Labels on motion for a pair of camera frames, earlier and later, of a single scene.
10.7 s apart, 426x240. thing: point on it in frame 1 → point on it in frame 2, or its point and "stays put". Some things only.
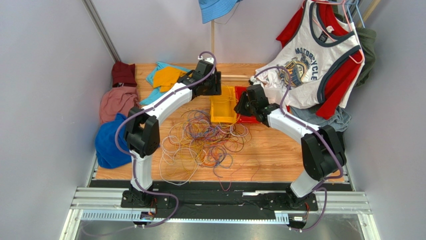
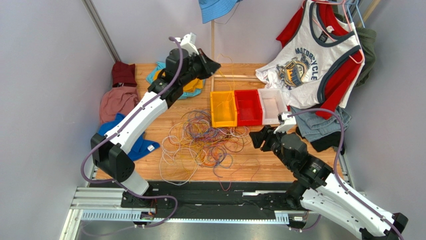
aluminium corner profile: (102, 30) stays put
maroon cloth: (124, 73) stays put
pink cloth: (118, 100) stays put
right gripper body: (241, 106) → (265, 137)
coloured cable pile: (200, 138) stays put
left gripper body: (212, 87) → (195, 69)
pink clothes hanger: (342, 3) stays put
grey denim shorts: (339, 118) stays put
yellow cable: (230, 97) → (233, 86)
